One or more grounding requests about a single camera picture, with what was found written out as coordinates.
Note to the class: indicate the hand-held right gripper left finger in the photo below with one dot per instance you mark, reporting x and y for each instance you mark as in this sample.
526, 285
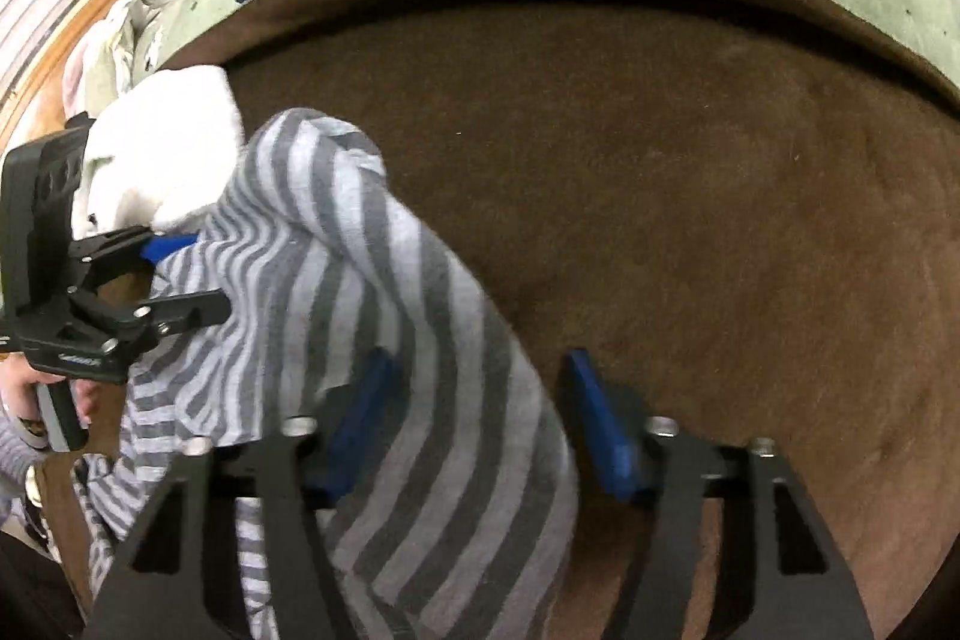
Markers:
360, 430

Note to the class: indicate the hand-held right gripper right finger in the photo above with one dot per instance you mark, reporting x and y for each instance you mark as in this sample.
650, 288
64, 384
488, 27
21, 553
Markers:
607, 445

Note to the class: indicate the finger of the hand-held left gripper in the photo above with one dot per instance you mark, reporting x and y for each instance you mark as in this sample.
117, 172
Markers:
187, 310
169, 248

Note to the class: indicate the grey striped zip hoodie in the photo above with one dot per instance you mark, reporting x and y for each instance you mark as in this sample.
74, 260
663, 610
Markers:
420, 325

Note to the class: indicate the person's left forearm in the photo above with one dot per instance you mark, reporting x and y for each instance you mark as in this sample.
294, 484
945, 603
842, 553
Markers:
11, 452

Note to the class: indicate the person's left hand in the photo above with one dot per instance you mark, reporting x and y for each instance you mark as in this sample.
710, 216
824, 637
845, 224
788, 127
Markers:
15, 396

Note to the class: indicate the white fleece garment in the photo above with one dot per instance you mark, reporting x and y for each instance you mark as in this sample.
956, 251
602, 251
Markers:
172, 145

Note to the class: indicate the pink plush pillow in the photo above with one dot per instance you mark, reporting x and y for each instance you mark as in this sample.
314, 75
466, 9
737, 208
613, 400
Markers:
75, 81

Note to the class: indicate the floral print pillow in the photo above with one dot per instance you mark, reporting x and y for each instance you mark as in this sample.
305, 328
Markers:
127, 40

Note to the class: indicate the brown blanket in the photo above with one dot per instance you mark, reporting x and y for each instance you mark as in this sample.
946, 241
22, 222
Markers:
675, 197

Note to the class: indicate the person's dark trousers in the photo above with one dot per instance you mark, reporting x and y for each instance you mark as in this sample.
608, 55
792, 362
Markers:
52, 587

